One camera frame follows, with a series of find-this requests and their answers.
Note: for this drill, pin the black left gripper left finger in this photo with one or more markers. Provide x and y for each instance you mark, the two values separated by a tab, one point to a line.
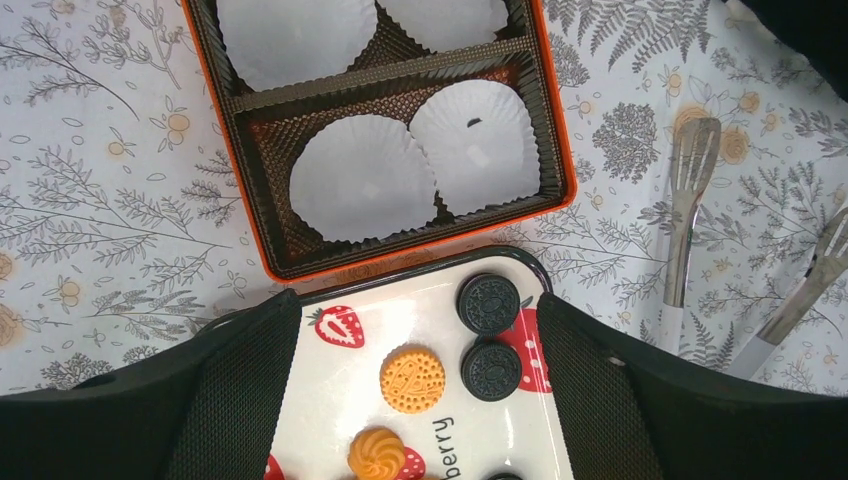
204	409

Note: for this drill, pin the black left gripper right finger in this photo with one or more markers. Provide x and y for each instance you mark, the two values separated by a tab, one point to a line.
629	410

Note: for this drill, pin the white strawberry tray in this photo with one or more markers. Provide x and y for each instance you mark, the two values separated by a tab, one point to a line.
346	333

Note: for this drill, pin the round tan biscuit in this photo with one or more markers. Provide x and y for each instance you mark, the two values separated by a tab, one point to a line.
412	379

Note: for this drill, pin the metal serving tongs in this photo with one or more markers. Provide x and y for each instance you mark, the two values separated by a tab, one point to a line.
694	156

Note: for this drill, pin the orange cookie tin box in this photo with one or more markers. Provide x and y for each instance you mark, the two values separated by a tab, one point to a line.
266	131

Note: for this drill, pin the black sandwich cookie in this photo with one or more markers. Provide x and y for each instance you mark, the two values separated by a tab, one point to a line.
488	304
491	370

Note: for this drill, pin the orange swirl cookie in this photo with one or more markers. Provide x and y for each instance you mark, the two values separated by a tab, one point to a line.
376	454

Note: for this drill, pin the white paper cupcake liner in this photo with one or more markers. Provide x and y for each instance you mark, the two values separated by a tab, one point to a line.
279	43
479	141
443	25
363	177

